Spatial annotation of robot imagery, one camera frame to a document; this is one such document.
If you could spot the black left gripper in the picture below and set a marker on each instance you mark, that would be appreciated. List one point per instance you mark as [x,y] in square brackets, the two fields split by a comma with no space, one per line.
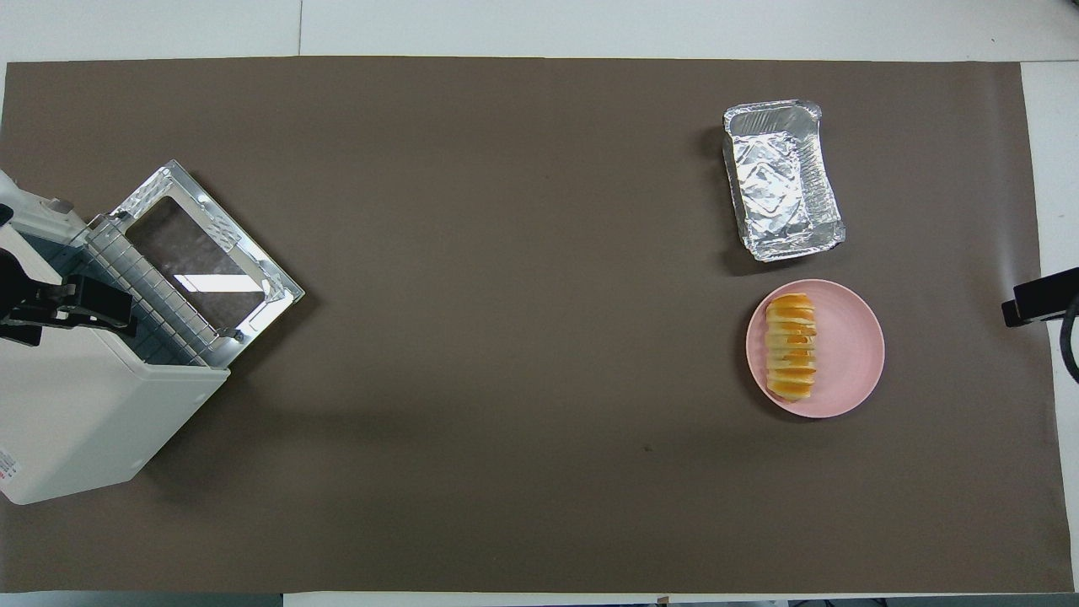
[17,282]

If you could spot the golden ridged bread loaf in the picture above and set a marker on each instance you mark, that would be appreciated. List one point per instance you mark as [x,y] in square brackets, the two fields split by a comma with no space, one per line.
[791,346]

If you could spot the aluminium foil tray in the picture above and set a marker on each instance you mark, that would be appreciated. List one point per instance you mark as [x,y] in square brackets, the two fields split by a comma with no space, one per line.
[780,181]

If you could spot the cream toaster oven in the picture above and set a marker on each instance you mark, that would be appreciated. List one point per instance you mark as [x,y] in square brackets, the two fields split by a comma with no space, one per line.
[84,421]

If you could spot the glass oven door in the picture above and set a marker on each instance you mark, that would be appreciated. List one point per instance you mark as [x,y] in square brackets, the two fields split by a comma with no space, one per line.
[211,244]

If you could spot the pink round plate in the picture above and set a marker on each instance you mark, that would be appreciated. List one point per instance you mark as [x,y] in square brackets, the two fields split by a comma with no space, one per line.
[847,354]

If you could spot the brown table mat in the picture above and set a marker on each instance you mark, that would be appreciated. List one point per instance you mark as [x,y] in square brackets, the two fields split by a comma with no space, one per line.
[506,337]

